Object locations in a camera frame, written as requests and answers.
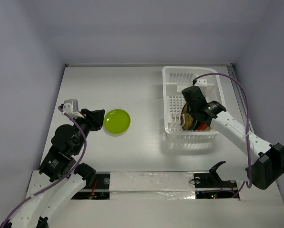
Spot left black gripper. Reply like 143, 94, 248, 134
71, 107, 106, 153

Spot lime green plate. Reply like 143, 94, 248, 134
103, 109, 131, 135

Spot yellow patterned plate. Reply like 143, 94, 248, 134
180, 103, 197, 131

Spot orange plate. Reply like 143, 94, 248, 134
197, 122, 211, 131

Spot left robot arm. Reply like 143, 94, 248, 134
1, 104, 105, 228

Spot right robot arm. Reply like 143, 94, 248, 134
182, 85, 284, 190

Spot white plastic dish rack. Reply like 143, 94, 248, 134
162, 66, 225, 140

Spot silver foil-covered bar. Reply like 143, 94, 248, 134
109, 172, 196, 200

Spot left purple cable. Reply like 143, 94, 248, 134
0, 105, 87, 228

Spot purple cable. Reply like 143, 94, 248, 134
0, 105, 87, 228
193, 73, 254, 188

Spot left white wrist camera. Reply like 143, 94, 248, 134
62, 99, 80, 118

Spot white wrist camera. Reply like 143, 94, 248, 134
192, 78, 207, 88
62, 99, 80, 118

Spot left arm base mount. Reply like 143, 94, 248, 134
71, 163, 110, 200

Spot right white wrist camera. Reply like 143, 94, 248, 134
192, 78, 207, 88

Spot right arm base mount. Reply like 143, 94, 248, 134
189, 161, 239, 200

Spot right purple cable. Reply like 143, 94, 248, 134
193, 73, 254, 188

